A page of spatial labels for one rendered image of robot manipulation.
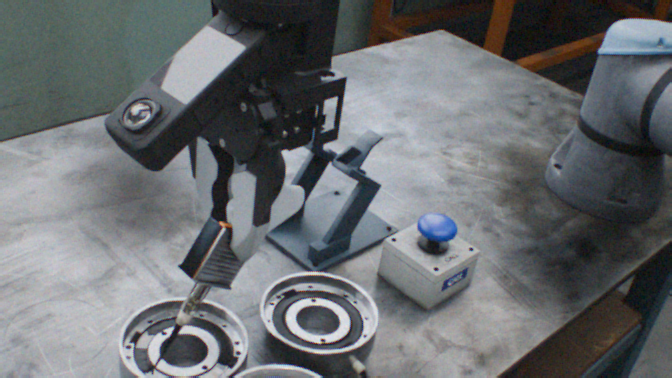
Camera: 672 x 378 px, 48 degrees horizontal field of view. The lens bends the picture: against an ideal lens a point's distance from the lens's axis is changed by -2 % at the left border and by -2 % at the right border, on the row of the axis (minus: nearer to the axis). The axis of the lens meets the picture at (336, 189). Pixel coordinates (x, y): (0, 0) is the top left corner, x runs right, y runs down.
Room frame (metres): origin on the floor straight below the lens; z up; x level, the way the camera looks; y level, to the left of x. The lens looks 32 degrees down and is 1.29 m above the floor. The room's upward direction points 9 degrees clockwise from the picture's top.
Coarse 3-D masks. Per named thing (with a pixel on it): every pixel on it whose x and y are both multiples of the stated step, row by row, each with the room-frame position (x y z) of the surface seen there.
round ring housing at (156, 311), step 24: (144, 312) 0.48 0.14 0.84; (168, 312) 0.49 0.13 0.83; (216, 312) 0.49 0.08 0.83; (120, 336) 0.44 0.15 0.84; (168, 336) 0.46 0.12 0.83; (192, 336) 0.47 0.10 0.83; (240, 336) 0.47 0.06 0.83; (120, 360) 0.42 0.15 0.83; (168, 360) 0.46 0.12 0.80; (240, 360) 0.44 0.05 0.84
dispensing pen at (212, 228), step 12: (204, 228) 0.46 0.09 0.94; (216, 228) 0.46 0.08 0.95; (228, 228) 0.46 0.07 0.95; (204, 240) 0.46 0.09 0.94; (192, 252) 0.45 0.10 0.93; (204, 252) 0.45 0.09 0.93; (180, 264) 0.45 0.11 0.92; (192, 264) 0.45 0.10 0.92; (192, 276) 0.44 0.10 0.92; (192, 288) 0.45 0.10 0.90; (204, 288) 0.45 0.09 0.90; (192, 300) 0.44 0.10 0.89; (180, 312) 0.44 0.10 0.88; (192, 312) 0.44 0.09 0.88; (180, 324) 0.43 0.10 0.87
